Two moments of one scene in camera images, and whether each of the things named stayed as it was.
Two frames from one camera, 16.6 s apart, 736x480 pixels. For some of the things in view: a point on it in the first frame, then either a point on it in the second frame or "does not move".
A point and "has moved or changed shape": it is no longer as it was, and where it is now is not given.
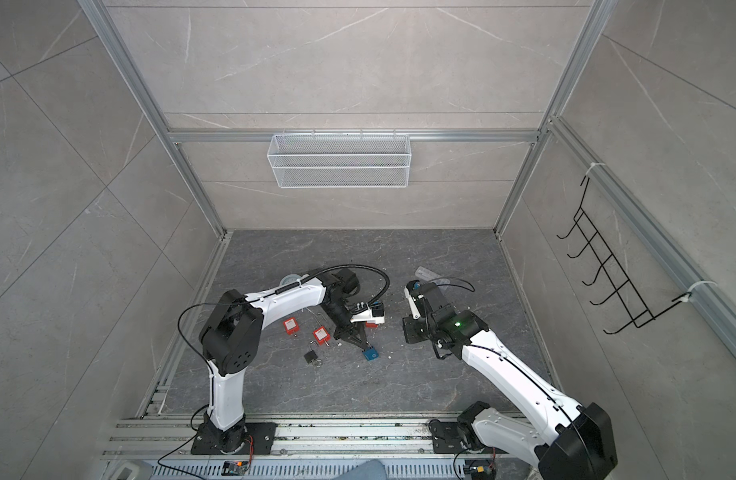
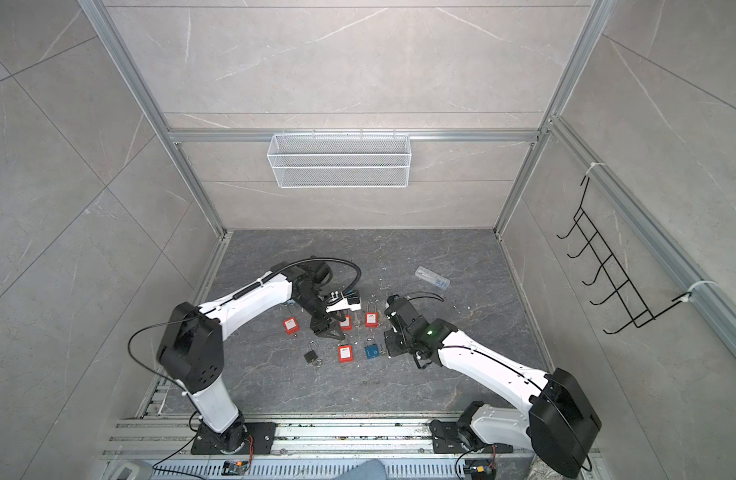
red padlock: [321, 334] has moved or changed shape
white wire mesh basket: [340, 160] does not move
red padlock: [291, 326] does not move
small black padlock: [310, 356] does not move
